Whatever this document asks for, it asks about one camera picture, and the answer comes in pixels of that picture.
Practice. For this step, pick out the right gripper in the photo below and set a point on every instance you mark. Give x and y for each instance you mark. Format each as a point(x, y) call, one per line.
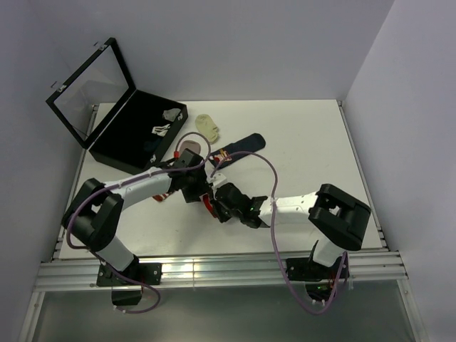
point(216, 207)

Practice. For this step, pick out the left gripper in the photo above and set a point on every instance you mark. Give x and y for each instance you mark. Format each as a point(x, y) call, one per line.
point(202, 187)

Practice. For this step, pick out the beige red reindeer sock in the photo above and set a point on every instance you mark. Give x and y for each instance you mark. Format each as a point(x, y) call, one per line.
point(207, 200)

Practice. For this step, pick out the navy christmas sock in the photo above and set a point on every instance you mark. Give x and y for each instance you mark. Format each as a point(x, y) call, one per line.
point(252, 143)

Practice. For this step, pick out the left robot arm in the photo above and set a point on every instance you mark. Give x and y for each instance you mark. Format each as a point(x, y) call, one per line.
point(93, 215)

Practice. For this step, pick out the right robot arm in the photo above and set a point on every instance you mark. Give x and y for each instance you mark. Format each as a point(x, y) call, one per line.
point(341, 218)

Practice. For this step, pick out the taupe sock red striped cuff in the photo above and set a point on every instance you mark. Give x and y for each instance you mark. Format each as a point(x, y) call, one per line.
point(190, 145)

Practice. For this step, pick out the dark blue sock in box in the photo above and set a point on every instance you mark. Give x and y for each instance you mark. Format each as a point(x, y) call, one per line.
point(150, 146)

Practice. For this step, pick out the white patterned sock in box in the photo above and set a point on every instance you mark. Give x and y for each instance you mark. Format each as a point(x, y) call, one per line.
point(161, 130)

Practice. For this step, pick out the black display box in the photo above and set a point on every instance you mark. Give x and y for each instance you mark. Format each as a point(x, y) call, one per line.
point(101, 107)

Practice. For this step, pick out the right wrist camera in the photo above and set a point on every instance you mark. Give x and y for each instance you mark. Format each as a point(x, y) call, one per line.
point(217, 180)

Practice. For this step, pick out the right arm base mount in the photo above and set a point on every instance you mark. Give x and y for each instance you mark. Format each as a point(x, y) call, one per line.
point(320, 280)

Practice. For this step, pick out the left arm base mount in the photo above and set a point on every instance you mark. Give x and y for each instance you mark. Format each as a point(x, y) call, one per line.
point(128, 287)

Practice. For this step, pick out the aluminium front rail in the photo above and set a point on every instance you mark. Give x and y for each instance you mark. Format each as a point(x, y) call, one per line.
point(214, 271)

